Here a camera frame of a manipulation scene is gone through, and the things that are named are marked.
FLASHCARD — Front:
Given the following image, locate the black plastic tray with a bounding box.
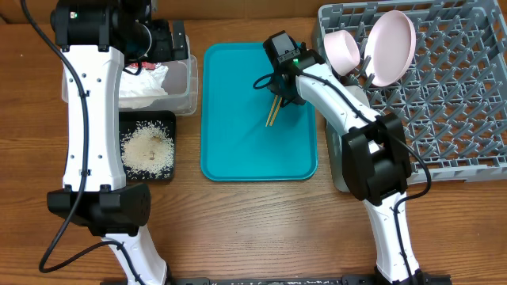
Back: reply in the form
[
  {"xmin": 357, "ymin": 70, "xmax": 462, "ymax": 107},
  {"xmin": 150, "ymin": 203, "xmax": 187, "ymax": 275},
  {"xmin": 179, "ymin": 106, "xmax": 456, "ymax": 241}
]
[{"xmin": 120, "ymin": 111, "xmax": 176, "ymax": 181}]

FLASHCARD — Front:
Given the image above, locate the white rice pile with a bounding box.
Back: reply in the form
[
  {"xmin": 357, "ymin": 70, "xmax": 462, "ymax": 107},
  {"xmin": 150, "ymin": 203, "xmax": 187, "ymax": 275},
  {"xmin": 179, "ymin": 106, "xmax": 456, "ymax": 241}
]
[{"xmin": 120, "ymin": 120, "xmax": 175, "ymax": 181}]

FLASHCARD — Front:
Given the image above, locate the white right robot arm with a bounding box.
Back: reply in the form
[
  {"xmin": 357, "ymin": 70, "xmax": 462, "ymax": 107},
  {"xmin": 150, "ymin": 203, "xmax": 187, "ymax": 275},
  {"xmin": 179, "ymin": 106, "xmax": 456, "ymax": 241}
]
[{"xmin": 266, "ymin": 47, "xmax": 424, "ymax": 284}]

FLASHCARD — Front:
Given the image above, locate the teal plastic tray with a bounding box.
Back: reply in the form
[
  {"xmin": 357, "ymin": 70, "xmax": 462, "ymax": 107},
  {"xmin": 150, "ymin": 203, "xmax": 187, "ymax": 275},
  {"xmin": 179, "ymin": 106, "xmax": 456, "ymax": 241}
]
[{"xmin": 200, "ymin": 42, "xmax": 318, "ymax": 181}]

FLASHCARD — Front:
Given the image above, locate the pink round plate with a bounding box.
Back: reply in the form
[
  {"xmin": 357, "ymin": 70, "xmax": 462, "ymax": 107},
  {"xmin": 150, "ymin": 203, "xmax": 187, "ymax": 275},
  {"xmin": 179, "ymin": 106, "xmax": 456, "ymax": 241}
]
[{"xmin": 364, "ymin": 10, "xmax": 417, "ymax": 87}]

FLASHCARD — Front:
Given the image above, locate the clear plastic bin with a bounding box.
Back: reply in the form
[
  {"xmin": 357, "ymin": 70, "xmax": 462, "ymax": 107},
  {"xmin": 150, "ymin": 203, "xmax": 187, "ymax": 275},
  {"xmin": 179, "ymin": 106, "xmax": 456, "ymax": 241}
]
[{"xmin": 65, "ymin": 45, "xmax": 198, "ymax": 116}]

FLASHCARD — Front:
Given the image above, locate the grey dishwasher rack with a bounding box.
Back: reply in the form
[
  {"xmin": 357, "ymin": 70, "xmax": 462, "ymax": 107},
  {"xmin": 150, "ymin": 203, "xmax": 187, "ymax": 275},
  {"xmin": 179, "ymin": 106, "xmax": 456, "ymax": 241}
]
[{"xmin": 312, "ymin": 0, "xmax": 506, "ymax": 184}]

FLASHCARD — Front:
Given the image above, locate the pink small bowl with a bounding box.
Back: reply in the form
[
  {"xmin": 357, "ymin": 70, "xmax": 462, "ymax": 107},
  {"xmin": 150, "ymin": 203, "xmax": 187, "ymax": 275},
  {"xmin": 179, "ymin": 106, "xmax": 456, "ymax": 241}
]
[{"xmin": 323, "ymin": 30, "xmax": 360, "ymax": 76}]

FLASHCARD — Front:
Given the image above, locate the white napkin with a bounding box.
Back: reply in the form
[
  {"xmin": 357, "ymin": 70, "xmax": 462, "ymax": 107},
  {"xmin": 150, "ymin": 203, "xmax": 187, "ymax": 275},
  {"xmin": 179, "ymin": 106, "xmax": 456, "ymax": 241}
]
[{"xmin": 119, "ymin": 63, "xmax": 169, "ymax": 109}]

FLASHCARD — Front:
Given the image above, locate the red snack wrapper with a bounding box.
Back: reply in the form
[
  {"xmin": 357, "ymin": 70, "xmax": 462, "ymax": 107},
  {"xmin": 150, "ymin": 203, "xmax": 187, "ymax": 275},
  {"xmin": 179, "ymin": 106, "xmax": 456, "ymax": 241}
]
[{"xmin": 129, "ymin": 62, "xmax": 158, "ymax": 70}]

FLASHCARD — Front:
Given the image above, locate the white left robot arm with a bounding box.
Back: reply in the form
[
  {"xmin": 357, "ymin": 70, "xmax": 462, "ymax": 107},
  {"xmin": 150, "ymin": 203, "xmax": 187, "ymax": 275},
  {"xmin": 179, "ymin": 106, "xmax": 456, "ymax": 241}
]
[{"xmin": 47, "ymin": 1, "xmax": 183, "ymax": 284}]

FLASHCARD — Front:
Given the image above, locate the grey-green bowl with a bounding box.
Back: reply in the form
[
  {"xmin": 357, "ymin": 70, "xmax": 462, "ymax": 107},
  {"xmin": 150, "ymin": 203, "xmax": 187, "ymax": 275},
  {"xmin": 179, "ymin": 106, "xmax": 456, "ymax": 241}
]
[{"xmin": 345, "ymin": 85, "xmax": 370, "ymax": 108}]

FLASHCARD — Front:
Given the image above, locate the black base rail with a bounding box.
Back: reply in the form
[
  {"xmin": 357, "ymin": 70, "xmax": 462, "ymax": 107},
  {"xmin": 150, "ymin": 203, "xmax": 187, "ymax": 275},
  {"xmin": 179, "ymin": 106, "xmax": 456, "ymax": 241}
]
[{"xmin": 101, "ymin": 275, "xmax": 452, "ymax": 285}]

